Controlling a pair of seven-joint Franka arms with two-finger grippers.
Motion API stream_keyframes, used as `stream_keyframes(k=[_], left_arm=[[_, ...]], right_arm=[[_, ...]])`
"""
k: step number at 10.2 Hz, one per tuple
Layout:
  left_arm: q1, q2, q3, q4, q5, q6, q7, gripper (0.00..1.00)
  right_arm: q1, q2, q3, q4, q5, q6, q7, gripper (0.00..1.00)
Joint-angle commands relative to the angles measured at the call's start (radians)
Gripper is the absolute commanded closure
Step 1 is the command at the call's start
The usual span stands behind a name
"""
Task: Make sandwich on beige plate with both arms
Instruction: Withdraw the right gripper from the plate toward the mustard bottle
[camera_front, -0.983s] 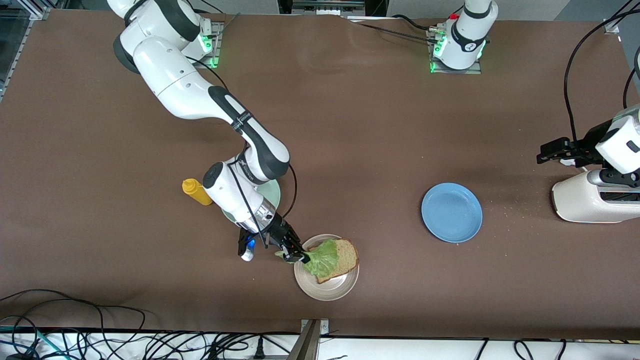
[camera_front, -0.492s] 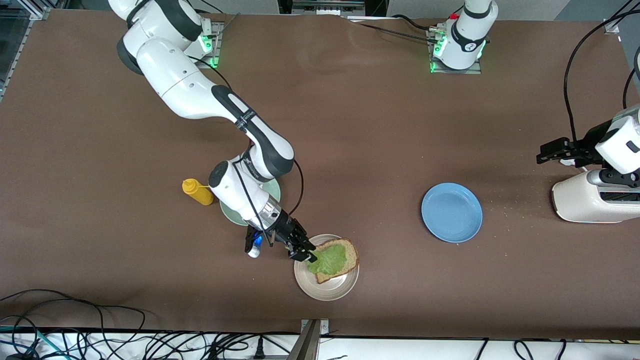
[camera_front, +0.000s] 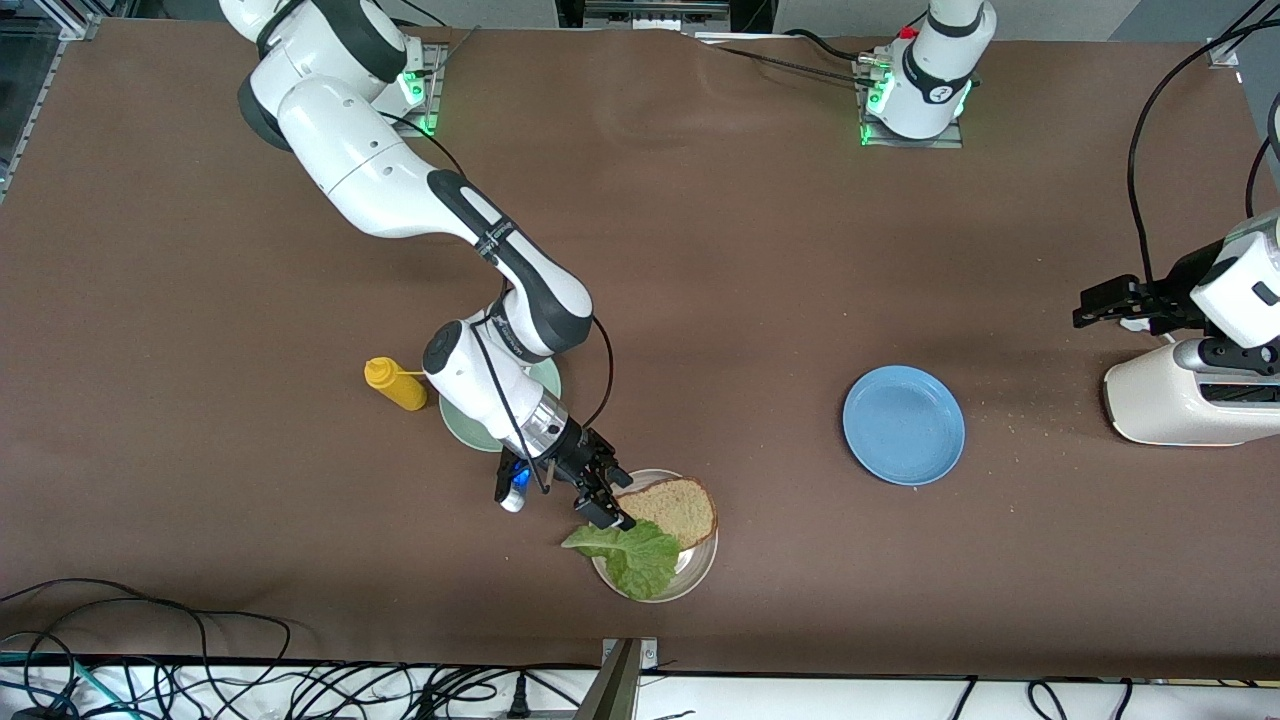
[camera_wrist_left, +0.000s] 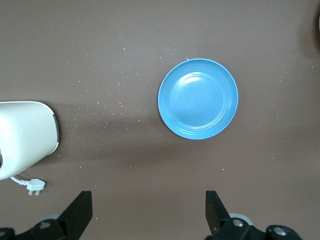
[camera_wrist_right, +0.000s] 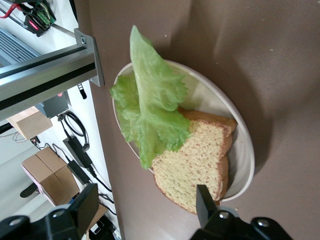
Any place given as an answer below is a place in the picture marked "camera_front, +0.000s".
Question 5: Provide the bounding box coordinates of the white power strip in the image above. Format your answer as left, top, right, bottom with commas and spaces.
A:
585, 0, 731, 29

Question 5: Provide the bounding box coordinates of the white toaster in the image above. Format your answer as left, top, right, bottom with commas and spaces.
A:
1102, 345, 1280, 447

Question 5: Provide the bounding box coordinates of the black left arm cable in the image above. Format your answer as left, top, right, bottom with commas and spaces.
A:
1127, 0, 1280, 286

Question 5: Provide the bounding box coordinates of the aluminium frame corner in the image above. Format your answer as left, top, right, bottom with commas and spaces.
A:
1205, 0, 1280, 69

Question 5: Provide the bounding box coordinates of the aluminium frame profile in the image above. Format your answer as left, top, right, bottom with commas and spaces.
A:
0, 0, 101, 201

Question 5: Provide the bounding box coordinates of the white side table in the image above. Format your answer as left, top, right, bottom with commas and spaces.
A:
0, 660, 1280, 720

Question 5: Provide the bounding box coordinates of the brown bread slice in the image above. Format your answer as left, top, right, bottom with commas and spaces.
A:
612, 476, 719, 552

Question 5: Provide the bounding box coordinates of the beige plate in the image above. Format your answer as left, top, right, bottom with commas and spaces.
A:
587, 468, 720, 603

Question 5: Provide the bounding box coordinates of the black base cable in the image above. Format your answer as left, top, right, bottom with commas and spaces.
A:
690, 28, 883, 93

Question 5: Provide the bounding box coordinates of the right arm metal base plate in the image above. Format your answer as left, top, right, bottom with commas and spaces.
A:
385, 42, 447, 138

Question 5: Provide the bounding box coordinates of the teal cable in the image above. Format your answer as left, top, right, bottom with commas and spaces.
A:
0, 655, 136, 720

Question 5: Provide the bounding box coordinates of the yellow mustard squeeze bottle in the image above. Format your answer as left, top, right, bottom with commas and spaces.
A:
363, 357, 429, 412

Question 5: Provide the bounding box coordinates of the green lettuce leaf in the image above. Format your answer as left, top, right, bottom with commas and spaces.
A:
560, 518, 683, 603

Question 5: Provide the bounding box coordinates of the mint green plate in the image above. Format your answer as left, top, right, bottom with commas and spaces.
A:
438, 356, 563, 454

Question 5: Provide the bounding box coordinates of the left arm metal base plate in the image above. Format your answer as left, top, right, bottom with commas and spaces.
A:
855, 50, 966, 151

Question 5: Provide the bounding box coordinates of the blue plate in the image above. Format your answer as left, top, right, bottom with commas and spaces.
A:
842, 365, 967, 488

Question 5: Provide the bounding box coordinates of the black floor cable loop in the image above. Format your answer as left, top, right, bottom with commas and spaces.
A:
0, 578, 293, 701

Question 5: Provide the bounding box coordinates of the aluminium frame beam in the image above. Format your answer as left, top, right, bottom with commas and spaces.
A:
575, 637, 661, 720

